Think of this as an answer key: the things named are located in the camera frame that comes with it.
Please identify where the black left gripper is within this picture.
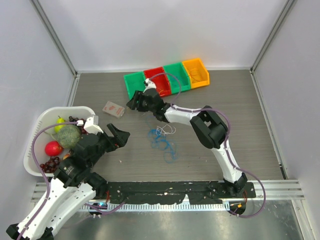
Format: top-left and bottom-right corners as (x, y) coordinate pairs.
(88, 123), (130, 167)

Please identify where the blue cable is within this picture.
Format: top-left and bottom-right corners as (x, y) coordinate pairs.
(168, 71), (188, 87)
(144, 114), (181, 164)

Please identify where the white cable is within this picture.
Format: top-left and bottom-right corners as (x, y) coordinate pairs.
(155, 123), (177, 136)

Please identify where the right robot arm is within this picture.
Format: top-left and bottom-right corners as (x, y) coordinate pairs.
(126, 88), (248, 198)

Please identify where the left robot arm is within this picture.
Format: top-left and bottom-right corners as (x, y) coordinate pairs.
(6, 123), (130, 240)

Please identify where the left green bin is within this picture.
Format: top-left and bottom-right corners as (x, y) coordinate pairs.
(123, 71), (146, 100)

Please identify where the green bin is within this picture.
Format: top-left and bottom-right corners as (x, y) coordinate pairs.
(123, 71), (146, 100)
(163, 62), (191, 94)

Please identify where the small card box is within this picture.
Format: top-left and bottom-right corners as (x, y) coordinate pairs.
(102, 101), (125, 119)

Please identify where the red bin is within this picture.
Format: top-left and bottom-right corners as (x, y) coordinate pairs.
(143, 66), (172, 97)

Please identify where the dark grape bunch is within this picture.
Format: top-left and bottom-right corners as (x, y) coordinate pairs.
(68, 116), (86, 124)

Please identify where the green melon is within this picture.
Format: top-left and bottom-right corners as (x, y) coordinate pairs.
(55, 124), (81, 149)

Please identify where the small peach fruit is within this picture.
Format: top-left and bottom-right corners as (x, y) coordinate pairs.
(62, 153), (71, 160)

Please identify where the right green bin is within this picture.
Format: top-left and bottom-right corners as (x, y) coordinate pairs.
(163, 62), (191, 94)

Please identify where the green pear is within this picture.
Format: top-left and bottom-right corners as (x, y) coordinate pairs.
(54, 116), (67, 134)

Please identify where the red apple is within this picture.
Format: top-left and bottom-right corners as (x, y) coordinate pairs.
(44, 141), (64, 157)

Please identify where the orange bin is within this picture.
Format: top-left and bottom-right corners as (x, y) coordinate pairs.
(182, 58), (210, 89)

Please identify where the red grape bunch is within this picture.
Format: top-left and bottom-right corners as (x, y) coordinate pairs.
(40, 156), (61, 173)

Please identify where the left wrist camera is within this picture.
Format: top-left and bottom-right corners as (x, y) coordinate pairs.
(76, 114), (104, 135)

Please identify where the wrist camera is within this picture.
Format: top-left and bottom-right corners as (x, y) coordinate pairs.
(76, 114), (104, 135)
(143, 78), (157, 91)

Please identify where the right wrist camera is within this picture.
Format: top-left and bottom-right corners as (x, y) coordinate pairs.
(143, 78), (157, 91)

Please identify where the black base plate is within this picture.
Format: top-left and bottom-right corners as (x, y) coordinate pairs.
(93, 181), (256, 205)

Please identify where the white cable duct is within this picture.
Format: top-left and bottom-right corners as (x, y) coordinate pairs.
(79, 201), (230, 212)

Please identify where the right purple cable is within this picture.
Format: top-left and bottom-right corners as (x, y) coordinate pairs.
(147, 72), (267, 219)

